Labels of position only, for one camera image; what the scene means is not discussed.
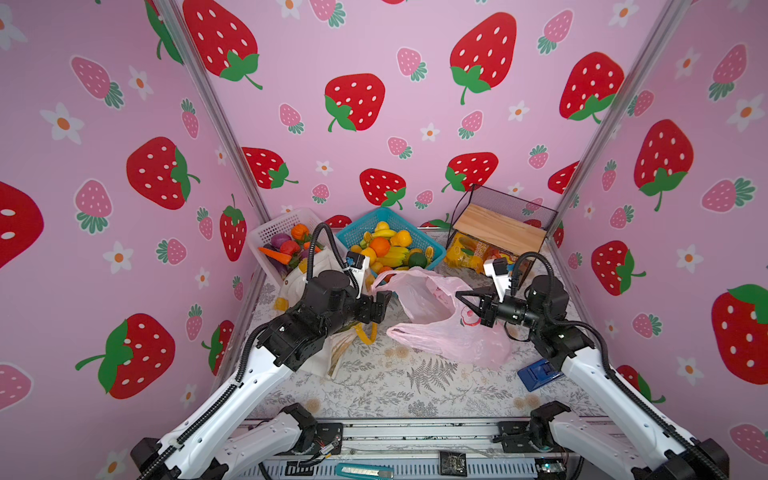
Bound white canvas tote bag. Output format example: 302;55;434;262
258;250;364;377

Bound pink plastic grocery bag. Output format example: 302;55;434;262
371;267;512;369

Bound green toy lime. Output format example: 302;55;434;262
408;252;429;268

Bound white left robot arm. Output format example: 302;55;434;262
131;252;391;479

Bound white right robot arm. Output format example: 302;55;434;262
455;252;729;479

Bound blue box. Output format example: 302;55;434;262
517;359;564;392

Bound teal plastic basket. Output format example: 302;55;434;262
336;208;446;270

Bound orange toy carrot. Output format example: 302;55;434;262
258;247;292;265

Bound red toy tomato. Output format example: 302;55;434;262
279;240;302;257

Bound floral table mat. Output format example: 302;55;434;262
249;299;603;420

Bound orange toy pepper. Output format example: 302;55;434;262
291;223;311;243

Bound white plastic basket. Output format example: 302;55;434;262
247;208;321;286

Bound yellow snack packets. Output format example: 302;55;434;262
444;232;517;275

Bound yellow toy lemon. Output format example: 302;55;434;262
389;230;413;248

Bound teal utility knife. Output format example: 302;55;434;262
334;463;395;480

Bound small black circuit board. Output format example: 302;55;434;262
438;451;468;478

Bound black wire wooden shelf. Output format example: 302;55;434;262
446;186;556;263

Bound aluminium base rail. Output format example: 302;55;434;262
176;416;679;480

